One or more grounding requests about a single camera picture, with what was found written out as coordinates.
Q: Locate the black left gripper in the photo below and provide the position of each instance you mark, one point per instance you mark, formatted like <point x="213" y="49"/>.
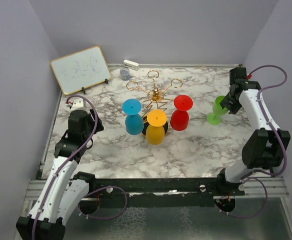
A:
<point x="92" y="118"/>

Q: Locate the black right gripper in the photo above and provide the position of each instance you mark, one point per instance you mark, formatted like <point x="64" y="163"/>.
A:
<point x="233" y="109"/>

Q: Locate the green wine glass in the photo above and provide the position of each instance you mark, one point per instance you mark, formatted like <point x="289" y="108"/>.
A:
<point x="214" y="118"/>

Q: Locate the red wine glass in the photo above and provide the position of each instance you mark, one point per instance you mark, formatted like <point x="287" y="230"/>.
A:
<point x="180" y="117"/>

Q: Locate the yellow wine glass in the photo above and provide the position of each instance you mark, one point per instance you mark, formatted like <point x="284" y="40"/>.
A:
<point x="155" y="132"/>

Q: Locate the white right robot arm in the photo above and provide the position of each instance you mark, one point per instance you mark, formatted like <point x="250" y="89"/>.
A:
<point x="265" y="150"/>

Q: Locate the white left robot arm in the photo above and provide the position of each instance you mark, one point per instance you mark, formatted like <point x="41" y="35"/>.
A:
<point x="63" y="191"/>

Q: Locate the blue wine glass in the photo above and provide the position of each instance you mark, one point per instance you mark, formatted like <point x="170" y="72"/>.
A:
<point x="133" y="122"/>

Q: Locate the gold-framed whiteboard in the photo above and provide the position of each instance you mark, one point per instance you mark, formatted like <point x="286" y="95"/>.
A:
<point x="80" y="70"/>

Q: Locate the white stapler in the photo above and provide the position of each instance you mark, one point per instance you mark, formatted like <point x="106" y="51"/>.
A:
<point x="130" y="64"/>

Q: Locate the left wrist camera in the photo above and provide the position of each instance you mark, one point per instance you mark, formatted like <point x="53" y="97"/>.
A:
<point x="77" y="105"/>

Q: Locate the gold wire glass rack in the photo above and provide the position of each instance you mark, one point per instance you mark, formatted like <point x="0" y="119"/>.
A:
<point x="156" y="99"/>

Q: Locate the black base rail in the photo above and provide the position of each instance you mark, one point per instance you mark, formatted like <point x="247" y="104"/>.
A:
<point x="115" y="193"/>

